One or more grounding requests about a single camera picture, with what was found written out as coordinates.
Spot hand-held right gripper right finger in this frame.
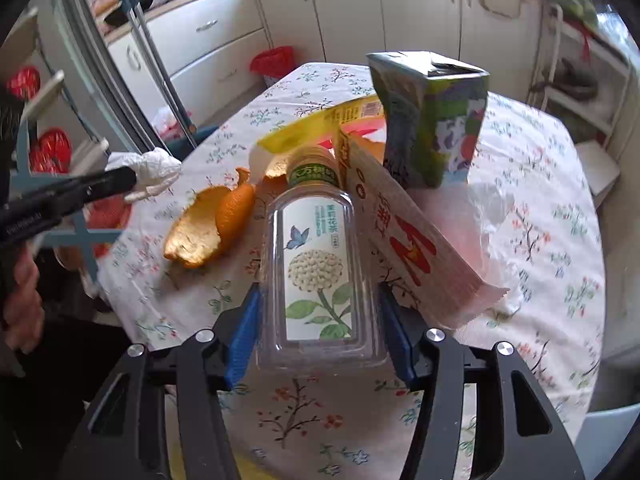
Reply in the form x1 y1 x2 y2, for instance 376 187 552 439
377 282 586 480

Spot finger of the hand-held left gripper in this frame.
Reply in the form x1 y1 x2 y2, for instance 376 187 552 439
65 166 138 207

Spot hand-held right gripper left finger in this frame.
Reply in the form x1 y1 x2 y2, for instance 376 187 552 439
57 282 263 480

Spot white tissue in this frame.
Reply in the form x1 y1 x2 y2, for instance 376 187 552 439
106 147 182 204

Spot clear plastic tea bottle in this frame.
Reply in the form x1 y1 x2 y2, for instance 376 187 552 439
255 145 390 368

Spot white plastic bag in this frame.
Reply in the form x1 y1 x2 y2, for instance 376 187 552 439
465 180 521 311

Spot printed milk carton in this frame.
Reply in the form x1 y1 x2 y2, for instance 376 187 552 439
366 51 491 190

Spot person's left hand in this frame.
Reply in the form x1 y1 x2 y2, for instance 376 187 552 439
0 257 46 356

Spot red round decoration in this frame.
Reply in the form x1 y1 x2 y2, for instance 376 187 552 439
7 66 42 101
29 129 73 173

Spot pink plastic bag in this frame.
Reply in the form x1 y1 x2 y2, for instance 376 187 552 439
152 105 193 141

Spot paper bag with red print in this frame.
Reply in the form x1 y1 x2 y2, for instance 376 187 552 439
332 127 511 331

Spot large orange peel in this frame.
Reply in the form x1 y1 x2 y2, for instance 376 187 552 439
164 167 257 269

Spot metal mop pole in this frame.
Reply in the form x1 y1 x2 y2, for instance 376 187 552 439
119 0 197 148

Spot black wok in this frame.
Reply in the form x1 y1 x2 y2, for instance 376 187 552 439
103 0 155 28

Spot small orange peel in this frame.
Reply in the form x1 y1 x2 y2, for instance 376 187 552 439
264 156 292 182

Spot bin with red bag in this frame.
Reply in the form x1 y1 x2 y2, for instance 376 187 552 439
250 46 297 86

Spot yellow snack packet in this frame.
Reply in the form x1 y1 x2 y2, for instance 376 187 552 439
257 95 388 161

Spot white plastic chair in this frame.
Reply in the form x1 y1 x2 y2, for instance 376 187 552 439
582 400 640 480

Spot cardboard box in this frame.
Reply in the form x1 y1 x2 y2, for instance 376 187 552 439
572 140 622 196

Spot dark pan with lid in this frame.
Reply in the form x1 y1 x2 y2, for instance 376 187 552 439
532 57 598 106

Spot white kitchen cabinets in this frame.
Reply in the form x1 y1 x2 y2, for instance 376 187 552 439
107 0 541 126

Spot white storage rack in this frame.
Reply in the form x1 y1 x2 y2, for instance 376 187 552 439
530 2 633 141

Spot green vegetables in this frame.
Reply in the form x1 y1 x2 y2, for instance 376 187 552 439
542 0 598 31

